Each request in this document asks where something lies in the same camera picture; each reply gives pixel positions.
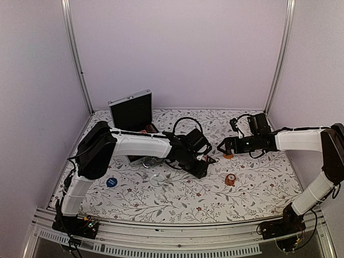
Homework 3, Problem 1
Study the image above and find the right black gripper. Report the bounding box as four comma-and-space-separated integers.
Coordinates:
218, 134, 261, 155

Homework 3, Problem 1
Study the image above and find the orange round button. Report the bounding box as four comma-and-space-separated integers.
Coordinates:
223, 154, 234, 159

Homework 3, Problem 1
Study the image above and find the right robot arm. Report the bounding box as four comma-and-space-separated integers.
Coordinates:
217, 123, 343, 216

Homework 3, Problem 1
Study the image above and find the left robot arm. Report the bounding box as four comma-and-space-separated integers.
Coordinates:
56, 121, 212, 233

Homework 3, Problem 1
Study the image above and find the black triangle marker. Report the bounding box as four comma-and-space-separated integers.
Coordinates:
205, 155, 218, 164

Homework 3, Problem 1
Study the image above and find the orange poker chip stack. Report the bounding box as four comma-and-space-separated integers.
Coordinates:
225, 174, 236, 187

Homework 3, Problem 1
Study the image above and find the clear round dealer button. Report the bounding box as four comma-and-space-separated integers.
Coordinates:
149, 174, 166, 187

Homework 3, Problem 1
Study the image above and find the poker chip row right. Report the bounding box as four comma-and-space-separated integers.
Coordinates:
145, 124, 159, 133

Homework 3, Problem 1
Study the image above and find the floral table mat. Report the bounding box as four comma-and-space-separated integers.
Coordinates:
78, 109, 301, 224

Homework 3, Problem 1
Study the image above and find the aluminium poker case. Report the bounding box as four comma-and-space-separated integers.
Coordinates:
107, 89, 164, 169

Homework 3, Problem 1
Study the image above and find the blue round button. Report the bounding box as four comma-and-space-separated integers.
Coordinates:
106, 177, 118, 188

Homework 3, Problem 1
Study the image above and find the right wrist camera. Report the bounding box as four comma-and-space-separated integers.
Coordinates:
230, 113, 271, 136

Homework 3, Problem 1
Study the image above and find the front aluminium rail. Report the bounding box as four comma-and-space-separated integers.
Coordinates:
23, 208, 337, 257

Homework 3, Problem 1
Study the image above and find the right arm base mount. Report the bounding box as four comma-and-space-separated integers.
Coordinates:
257, 215, 306, 253

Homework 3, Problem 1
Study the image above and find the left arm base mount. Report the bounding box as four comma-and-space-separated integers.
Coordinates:
52, 214, 99, 239

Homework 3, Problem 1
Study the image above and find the right aluminium frame post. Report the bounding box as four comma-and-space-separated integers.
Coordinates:
264, 0, 296, 114

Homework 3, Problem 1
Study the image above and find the aluminium frame post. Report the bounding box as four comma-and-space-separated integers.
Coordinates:
264, 0, 296, 114
61, 0, 94, 114

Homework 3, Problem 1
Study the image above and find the left aluminium frame post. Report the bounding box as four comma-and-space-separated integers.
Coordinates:
61, 0, 94, 114

